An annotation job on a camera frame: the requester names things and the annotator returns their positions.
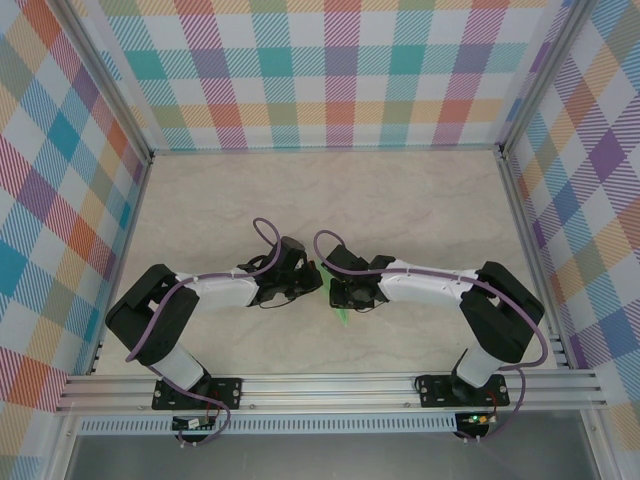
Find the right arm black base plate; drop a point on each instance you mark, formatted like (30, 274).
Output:
(435, 392)

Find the aluminium frame post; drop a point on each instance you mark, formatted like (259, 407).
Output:
(112, 90)
(544, 75)

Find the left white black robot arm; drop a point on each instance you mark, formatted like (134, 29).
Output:
(150, 320)

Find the aluminium frame leg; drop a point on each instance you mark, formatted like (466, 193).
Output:
(62, 450)
(600, 450)

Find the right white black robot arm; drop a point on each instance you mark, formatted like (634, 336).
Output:
(505, 315)

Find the thin aluminium cross rail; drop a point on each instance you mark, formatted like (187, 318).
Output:
(325, 148)

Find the aluminium side rail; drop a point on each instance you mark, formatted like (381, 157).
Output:
(534, 260)
(121, 260)

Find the grey metal sheet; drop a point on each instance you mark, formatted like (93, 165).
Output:
(325, 457)

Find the long aluminium mounting rail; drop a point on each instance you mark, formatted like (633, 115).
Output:
(325, 392)

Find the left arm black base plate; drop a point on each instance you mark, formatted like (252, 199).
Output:
(230, 392)

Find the light green paper sheet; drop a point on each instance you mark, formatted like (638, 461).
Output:
(344, 316)

